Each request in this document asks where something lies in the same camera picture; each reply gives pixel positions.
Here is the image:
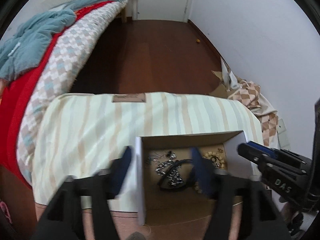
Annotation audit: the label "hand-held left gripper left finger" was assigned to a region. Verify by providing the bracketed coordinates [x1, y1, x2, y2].
[32, 146, 133, 240]

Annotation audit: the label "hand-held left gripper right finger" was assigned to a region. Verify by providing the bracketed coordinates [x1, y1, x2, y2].
[190, 147, 288, 240]

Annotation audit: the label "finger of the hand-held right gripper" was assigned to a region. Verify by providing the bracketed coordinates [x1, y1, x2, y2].
[237, 143, 270, 167]
[246, 141, 284, 159]

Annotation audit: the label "wooden bead bracelet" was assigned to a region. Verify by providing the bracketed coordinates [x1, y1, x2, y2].
[202, 151, 227, 170]

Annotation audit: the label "silver chain bracelet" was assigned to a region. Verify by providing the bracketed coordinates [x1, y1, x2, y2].
[155, 161, 185, 187]

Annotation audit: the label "black wristband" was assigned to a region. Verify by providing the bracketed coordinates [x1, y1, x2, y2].
[158, 159, 200, 192]

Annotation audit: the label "silver pendant necklace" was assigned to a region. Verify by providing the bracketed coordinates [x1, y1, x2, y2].
[160, 151, 177, 161]

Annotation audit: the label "white cardboard box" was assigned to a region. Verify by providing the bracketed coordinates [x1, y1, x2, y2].
[135, 130, 262, 227]

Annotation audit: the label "striped and pink table cloth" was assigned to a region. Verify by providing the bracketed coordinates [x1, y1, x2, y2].
[31, 92, 263, 240]

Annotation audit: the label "brown checkered cloth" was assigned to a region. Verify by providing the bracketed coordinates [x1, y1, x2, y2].
[226, 76, 279, 145]

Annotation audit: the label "torn cardboard pieces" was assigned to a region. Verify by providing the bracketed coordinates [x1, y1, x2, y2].
[209, 57, 238, 98]

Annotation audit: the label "bed with red blanket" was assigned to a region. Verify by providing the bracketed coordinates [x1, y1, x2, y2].
[0, 1, 113, 188]

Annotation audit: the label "checkered bed sheet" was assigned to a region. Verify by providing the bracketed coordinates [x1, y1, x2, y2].
[16, 1, 130, 170]

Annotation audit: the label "pink plastic object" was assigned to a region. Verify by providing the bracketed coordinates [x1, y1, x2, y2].
[0, 201, 13, 225]

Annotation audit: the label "teal blanket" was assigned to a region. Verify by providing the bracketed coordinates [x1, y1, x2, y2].
[0, 0, 129, 80]

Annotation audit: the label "white paper tag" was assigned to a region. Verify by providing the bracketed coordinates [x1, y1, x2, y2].
[7, 42, 22, 56]

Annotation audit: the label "wall power sockets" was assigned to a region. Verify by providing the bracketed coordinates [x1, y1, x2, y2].
[276, 119, 292, 148]

